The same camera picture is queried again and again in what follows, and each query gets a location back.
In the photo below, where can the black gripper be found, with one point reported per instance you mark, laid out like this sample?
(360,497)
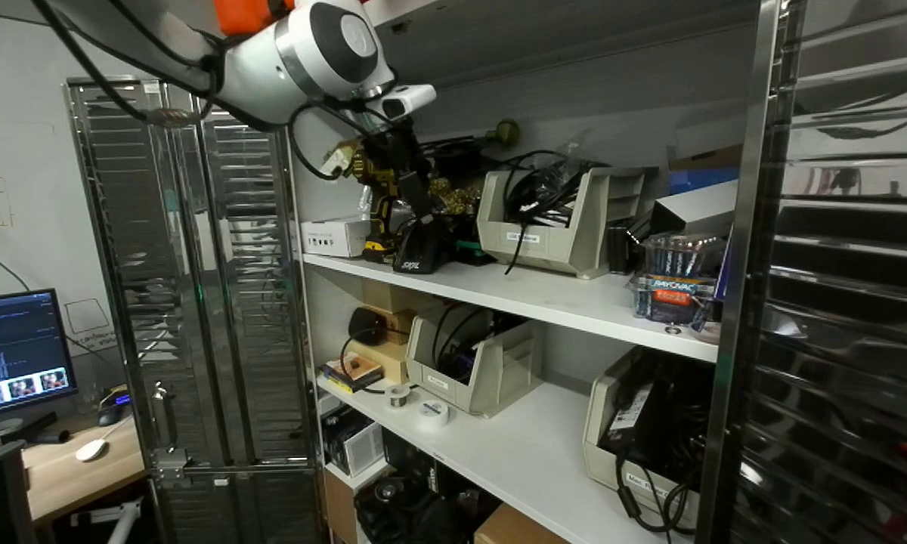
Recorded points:
(398,150)

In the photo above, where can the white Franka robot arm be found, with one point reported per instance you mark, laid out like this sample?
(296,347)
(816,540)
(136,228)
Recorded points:
(313,55)

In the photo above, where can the white cardboard box with icons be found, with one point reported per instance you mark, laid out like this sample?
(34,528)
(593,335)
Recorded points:
(335,237)

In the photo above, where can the grey storage bin with label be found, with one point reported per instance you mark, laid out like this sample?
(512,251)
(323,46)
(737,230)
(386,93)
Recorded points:
(488,377)

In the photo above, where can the white box with vents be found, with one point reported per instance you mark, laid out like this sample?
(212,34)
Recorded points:
(358,448)

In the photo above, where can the box of small batteries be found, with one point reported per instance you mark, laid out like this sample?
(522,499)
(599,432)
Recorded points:
(675,289)

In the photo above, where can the long white box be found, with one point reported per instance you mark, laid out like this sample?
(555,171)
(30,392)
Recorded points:
(696,205)

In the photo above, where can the dark blue box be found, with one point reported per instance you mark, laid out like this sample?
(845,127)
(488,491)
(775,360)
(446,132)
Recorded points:
(700,180)

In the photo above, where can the white storage bin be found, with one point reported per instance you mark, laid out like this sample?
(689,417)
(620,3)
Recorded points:
(599,423)

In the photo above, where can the large brown cardboard box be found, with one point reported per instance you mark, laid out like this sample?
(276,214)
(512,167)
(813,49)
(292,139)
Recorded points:
(516,529)

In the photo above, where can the brass fittings pile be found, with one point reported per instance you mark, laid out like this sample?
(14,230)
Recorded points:
(455,198)

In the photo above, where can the black battery charger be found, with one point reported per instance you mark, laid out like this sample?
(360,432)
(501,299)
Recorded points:
(424,251)

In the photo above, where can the green round knob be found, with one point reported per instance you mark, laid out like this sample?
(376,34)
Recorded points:
(507,132)

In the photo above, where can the black pouch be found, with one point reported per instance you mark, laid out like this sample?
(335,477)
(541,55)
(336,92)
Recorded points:
(367,324)

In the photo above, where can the white shelf unit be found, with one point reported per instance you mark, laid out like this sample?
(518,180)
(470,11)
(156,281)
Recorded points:
(575,302)

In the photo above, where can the colourful flat book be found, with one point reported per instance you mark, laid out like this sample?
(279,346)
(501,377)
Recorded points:
(351,377)

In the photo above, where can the small solder spool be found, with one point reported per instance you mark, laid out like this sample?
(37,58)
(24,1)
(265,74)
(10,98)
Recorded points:
(400,398)

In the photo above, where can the white tape roll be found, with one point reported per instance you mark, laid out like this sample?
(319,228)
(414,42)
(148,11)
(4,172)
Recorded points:
(434,408)

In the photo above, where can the black equipment pile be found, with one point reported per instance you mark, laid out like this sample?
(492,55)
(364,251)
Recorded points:
(413,499)

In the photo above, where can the black gear in white bin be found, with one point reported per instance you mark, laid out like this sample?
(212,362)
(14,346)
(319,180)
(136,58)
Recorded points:
(665,423)

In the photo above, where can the white computer mouse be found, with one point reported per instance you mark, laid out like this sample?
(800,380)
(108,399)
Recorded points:
(91,448)

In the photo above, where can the computer monitor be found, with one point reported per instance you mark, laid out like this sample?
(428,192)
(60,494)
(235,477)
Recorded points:
(16,352)

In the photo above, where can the wooden desk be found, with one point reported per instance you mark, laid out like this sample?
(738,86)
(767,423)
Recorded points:
(79,485)

